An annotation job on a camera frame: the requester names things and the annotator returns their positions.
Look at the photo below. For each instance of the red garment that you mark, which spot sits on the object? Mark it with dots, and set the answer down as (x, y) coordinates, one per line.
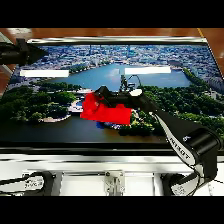
(106, 114)

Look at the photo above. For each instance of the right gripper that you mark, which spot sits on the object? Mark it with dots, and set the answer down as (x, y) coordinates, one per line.
(119, 100)

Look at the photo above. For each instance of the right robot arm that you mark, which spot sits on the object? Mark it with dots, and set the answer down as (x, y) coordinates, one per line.
(186, 136)

